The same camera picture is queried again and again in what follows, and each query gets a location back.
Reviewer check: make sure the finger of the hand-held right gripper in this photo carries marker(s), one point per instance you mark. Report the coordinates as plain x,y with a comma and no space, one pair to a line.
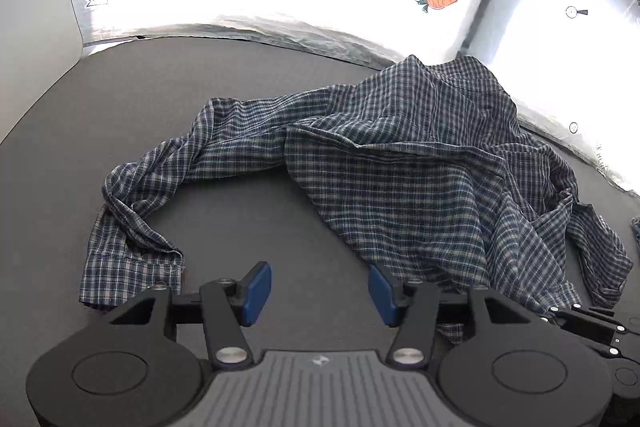
595,332

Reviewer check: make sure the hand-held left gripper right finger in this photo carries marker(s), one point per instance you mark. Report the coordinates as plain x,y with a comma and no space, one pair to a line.
382,299

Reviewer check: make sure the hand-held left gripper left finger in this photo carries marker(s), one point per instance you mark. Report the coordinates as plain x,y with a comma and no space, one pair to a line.
257,294

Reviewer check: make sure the blue plaid shirt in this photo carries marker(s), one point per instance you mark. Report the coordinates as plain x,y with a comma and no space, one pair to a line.
400,157

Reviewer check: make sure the stack of folded clothes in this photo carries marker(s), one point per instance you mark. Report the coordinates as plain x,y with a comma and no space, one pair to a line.
636,229

